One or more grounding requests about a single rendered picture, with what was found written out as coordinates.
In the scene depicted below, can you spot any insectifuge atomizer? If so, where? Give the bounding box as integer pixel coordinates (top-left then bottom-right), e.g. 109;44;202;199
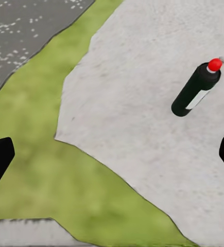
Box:
171;56;224;117

